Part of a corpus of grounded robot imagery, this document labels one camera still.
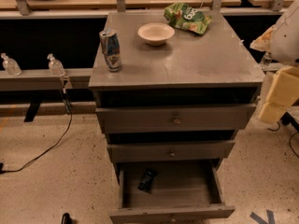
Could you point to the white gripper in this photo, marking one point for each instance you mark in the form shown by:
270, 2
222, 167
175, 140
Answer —
286, 39

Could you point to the dark rxbar blueberry bar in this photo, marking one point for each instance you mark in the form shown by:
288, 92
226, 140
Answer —
147, 180

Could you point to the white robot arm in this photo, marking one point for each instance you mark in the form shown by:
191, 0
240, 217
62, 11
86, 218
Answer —
281, 40

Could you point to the grey top drawer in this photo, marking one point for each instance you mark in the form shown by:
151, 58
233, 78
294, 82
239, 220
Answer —
174, 118

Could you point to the grey wooden drawer cabinet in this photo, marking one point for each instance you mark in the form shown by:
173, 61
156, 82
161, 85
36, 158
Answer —
189, 69

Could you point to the grey open bottom drawer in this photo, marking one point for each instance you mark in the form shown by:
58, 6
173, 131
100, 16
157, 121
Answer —
183, 192

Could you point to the grey middle drawer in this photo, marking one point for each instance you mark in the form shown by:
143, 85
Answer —
170, 151

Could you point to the clear water bottle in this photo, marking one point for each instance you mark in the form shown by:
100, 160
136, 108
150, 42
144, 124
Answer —
266, 60

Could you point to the green chip bag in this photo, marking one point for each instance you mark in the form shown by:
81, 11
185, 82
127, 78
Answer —
184, 17

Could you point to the white bowl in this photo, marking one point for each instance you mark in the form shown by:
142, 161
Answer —
156, 34

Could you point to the crushed blue soda can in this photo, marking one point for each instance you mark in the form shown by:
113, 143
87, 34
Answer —
111, 49

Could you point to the clear pump bottle near cabinet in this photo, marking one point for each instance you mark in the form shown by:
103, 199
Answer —
55, 66

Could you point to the black object bottom edge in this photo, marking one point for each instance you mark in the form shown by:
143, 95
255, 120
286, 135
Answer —
66, 219

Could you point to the clear pump bottle far left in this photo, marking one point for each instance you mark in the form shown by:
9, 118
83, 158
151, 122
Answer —
10, 65

